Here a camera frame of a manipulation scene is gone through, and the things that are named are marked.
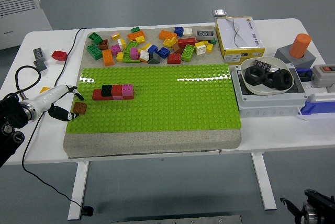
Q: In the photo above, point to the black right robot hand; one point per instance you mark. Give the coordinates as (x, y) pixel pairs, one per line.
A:
(291, 206)

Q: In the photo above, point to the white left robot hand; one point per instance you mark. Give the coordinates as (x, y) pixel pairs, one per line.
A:
(48, 98)

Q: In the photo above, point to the brown square brick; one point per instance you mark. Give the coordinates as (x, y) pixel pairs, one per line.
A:
(103, 44)
(79, 108)

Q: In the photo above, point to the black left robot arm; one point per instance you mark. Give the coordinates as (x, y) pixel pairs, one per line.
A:
(10, 109)

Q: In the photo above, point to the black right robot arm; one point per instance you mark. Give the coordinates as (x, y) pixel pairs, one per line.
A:
(323, 205)

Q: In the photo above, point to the yellow-orange brick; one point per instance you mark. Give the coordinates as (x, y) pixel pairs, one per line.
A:
(44, 89)

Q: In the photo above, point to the small grey brick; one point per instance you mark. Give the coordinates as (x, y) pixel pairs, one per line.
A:
(40, 65)

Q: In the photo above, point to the red sloped brick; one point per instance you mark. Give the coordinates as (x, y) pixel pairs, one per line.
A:
(59, 55)
(174, 58)

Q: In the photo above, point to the long red brick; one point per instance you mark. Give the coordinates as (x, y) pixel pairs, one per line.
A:
(97, 95)
(186, 42)

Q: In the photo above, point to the black square brick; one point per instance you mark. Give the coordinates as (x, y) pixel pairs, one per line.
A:
(106, 90)

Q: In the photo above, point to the red square brick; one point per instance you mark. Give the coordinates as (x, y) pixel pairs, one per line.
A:
(117, 90)

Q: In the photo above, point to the pale pink brick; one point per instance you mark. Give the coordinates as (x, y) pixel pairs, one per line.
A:
(118, 98)

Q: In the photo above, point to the long orange brick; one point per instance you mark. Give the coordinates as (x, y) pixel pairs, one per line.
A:
(167, 35)
(134, 35)
(107, 57)

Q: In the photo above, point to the dark green brick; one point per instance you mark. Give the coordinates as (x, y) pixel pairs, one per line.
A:
(95, 37)

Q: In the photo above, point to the small red brick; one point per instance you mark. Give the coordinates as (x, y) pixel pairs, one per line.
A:
(128, 97)

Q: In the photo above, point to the flat lime green brick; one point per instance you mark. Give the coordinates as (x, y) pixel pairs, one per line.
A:
(127, 58)

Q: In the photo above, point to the small pink and yellow brick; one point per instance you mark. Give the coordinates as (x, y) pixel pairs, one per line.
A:
(115, 35)

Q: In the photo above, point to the white and orange brick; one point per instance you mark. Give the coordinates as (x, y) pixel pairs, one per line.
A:
(144, 56)

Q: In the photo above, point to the small green brick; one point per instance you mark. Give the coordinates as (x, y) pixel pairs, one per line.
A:
(135, 29)
(213, 41)

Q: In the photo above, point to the grey sloped brick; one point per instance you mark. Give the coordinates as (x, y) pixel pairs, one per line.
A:
(154, 58)

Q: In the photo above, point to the green studded baseplate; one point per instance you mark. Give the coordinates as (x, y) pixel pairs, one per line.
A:
(162, 101)

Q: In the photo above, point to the blue brick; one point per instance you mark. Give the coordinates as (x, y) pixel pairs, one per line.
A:
(179, 31)
(163, 52)
(152, 49)

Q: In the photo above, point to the small brown brick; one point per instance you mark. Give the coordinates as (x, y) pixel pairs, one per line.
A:
(177, 48)

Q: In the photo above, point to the long lime green brick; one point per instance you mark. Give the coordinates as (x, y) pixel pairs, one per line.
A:
(188, 52)

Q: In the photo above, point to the white table leg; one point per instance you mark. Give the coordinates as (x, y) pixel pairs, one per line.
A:
(78, 190)
(264, 182)

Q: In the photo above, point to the white panel heater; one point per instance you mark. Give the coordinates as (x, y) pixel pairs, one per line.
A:
(21, 22)

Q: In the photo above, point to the white zip tie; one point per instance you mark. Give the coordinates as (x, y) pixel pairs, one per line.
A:
(303, 117)

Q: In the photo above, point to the blue plastic fixture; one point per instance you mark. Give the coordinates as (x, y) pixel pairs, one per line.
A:
(318, 106)

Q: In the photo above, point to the grey junction box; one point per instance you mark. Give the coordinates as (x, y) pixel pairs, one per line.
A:
(269, 103)

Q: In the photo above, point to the grey-brown foam mat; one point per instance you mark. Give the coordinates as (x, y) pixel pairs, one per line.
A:
(151, 143)

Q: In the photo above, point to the white bowl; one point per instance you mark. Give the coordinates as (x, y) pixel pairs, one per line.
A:
(261, 90)

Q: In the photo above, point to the large black hex nut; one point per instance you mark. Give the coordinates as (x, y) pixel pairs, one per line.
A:
(267, 81)
(249, 76)
(278, 80)

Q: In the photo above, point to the small blue part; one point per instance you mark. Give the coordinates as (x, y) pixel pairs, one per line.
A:
(303, 73)

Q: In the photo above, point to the small purple circuit board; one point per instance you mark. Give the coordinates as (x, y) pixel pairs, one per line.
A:
(262, 65)

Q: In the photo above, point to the grey block with hole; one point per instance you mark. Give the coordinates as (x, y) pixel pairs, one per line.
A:
(286, 54)

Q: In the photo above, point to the orange cylinder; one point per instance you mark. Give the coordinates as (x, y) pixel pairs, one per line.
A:
(300, 46)

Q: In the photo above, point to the white and yellow cardboard box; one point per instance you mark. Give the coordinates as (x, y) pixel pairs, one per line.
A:
(239, 37)

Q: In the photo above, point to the small silver packet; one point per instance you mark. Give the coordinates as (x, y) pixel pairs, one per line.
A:
(219, 12)

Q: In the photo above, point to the grey switch box red button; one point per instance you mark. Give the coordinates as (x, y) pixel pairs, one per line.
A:
(323, 77)

